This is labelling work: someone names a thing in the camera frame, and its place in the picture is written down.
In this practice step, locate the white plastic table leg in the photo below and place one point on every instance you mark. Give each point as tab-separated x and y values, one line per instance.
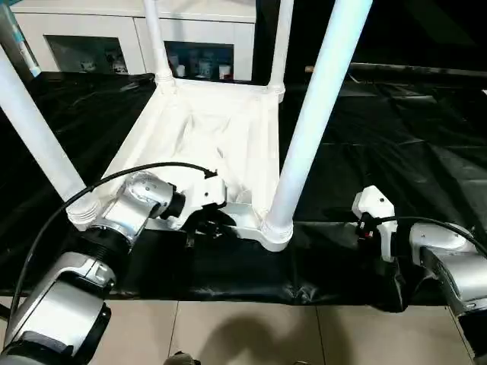
319	95
281	42
156	38
34	133

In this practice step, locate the grey robot torso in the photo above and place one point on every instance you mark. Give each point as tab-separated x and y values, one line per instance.
182	359

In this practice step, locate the black mat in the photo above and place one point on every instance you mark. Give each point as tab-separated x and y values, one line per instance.
380	152

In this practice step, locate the black pole with tan tip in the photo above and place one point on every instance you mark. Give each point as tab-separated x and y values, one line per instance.
309	69

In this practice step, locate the white cabinet with glass doors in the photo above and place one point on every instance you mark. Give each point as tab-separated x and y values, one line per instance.
133	30

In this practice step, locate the black backdrop cloth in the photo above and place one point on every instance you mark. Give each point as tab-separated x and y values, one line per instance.
418	30

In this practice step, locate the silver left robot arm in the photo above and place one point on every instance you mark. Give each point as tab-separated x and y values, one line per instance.
144	190

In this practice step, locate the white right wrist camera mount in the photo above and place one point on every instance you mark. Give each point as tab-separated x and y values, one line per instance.
374	201

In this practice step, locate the white plastic table top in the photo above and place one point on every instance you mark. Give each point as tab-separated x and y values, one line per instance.
213	125

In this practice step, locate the teal white striped pole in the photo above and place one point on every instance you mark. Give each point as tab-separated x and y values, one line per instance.
23	42

